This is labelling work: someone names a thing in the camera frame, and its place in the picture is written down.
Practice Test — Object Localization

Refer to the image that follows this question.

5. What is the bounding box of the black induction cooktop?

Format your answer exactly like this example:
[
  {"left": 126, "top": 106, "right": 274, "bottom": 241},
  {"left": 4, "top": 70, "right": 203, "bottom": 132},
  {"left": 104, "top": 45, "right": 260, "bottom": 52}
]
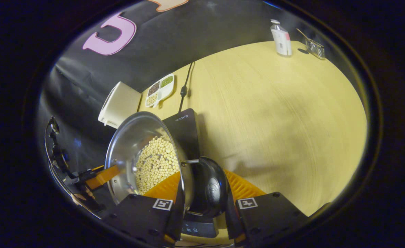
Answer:
[{"left": 162, "top": 108, "right": 220, "bottom": 239}]

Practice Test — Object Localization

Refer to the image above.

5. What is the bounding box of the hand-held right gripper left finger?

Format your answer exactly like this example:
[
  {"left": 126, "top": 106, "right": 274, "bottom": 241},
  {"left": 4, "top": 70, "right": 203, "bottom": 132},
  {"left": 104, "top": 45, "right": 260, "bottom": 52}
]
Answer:
[{"left": 101, "top": 170, "right": 186, "bottom": 247}]

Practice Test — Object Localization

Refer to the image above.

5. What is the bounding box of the black power cable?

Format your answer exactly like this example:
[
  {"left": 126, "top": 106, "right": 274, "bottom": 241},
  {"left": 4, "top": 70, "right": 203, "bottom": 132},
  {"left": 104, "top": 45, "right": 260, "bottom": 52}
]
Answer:
[{"left": 178, "top": 62, "right": 194, "bottom": 113}]

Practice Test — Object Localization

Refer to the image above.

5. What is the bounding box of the pile of soybeans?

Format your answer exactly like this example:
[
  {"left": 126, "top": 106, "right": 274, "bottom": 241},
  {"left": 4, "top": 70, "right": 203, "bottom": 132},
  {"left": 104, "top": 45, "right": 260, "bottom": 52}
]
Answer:
[{"left": 134, "top": 135, "right": 179, "bottom": 195}]

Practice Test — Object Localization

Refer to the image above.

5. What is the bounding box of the steel pot with black handles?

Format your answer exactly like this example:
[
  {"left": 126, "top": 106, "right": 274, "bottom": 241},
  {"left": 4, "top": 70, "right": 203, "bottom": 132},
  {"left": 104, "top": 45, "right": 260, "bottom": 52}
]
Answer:
[{"left": 105, "top": 111, "right": 229, "bottom": 218}]

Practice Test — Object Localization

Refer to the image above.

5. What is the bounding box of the small glass jar with stick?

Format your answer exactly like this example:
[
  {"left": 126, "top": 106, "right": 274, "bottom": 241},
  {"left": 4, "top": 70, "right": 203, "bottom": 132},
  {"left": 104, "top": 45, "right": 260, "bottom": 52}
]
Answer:
[{"left": 296, "top": 28, "right": 326, "bottom": 60}]

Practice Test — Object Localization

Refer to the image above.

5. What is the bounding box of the white box appliance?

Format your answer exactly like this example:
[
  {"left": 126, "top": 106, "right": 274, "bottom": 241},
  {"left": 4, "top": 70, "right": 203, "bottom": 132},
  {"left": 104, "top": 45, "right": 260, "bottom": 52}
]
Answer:
[{"left": 98, "top": 81, "right": 142, "bottom": 129}]

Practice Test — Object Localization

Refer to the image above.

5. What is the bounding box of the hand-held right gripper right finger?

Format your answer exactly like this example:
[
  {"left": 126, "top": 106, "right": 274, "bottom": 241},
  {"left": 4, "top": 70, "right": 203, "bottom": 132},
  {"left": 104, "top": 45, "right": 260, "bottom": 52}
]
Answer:
[{"left": 223, "top": 169, "right": 310, "bottom": 247}]

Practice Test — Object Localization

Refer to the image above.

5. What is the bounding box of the white divided dish of beans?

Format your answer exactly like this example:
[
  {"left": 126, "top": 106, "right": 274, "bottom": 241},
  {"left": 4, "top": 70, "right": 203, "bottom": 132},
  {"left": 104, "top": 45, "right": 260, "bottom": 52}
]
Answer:
[{"left": 145, "top": 73, "right": 175, "bottom": 108}]

